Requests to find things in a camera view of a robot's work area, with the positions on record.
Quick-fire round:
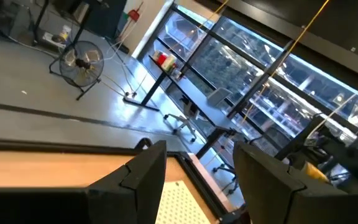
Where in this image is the thin white cord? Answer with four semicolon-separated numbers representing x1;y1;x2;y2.
308;74;358;138

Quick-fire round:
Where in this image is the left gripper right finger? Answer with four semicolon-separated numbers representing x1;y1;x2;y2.
232;141;311;224

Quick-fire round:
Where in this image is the red dustpan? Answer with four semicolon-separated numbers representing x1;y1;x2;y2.
126;1;144;22

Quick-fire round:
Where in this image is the black window frame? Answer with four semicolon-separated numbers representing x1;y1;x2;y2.
135;0;358;162

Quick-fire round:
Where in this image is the thin yellow cord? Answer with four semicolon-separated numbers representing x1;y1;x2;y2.
241;0;331;125

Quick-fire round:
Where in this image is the white perforated metal stand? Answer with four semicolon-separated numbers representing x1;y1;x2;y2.
155;179;213;224

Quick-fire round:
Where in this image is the white office chair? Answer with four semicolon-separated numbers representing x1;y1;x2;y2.
162;86;233;143

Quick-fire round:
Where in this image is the white plastic jar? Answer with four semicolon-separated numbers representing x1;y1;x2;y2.
58;24;72;43

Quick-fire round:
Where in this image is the black cabinet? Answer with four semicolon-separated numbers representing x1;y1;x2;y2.
81;0;127;40

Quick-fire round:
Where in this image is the long black desk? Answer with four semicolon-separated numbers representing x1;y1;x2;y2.
122;54;245;159

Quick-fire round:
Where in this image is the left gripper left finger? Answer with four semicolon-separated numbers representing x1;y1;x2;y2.
86;139;168;224

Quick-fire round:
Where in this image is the black floor fan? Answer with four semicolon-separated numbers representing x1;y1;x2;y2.
48;39;105;101

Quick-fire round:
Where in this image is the red container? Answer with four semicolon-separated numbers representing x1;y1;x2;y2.
156;51;168;67

